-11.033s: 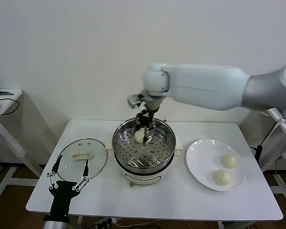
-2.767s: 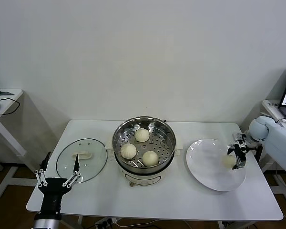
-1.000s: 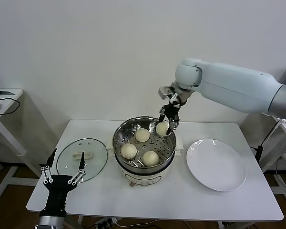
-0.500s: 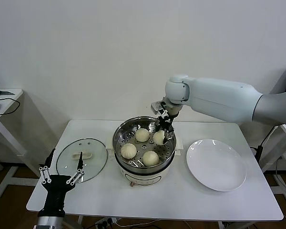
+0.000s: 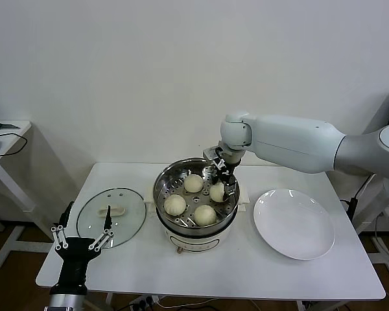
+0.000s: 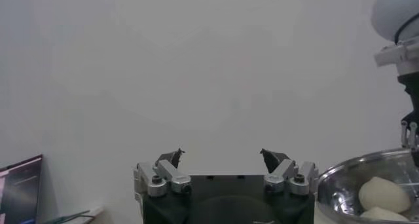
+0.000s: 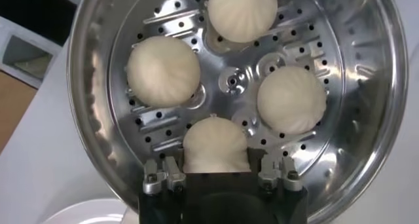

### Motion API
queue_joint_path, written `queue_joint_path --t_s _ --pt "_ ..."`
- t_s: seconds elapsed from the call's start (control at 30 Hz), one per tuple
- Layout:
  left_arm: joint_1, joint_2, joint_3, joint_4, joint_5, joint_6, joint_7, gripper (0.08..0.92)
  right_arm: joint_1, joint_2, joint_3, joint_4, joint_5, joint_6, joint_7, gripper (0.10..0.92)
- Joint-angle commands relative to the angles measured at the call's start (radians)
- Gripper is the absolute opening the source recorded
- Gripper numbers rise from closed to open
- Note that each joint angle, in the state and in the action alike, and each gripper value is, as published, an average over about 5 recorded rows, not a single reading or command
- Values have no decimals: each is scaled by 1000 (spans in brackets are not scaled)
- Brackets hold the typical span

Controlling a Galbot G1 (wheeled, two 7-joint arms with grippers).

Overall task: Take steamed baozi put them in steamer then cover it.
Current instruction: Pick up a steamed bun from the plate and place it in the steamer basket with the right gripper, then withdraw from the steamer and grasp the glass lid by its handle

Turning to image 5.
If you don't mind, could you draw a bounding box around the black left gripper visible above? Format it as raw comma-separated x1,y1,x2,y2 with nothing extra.
49,201,115,295

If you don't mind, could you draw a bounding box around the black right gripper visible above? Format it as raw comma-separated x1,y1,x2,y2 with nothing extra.
203,157,241,202

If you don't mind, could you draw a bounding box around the white steamed baozi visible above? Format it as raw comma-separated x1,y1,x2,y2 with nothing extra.
209,181,228,203
193,204,217,227
183,174,204,194
163,194,187,217

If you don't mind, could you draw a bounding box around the glass lid with cream handle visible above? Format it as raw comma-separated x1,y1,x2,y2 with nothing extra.
75,187,147,250

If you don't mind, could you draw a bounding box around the stainless steel steamer basket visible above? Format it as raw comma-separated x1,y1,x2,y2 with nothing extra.
152,157,241,229

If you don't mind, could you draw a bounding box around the cream electric cooker base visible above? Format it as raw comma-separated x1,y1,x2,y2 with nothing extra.
143,185,249,256

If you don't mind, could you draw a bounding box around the white round plate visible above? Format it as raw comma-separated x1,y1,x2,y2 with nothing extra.
253,189,336,261

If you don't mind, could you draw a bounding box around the white power strip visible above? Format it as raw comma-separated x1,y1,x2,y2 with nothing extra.
128,295,160,309

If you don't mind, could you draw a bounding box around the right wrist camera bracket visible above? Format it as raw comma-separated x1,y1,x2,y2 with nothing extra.
202,146,226,163

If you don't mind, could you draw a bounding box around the thin white cable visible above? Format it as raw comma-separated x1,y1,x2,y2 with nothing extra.
158,297,223,309

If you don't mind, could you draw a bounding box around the thin black cable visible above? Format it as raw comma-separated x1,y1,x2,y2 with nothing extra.
0,132,28,160

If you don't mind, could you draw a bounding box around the black power cable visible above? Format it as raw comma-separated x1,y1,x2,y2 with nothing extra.
339,174,376,227

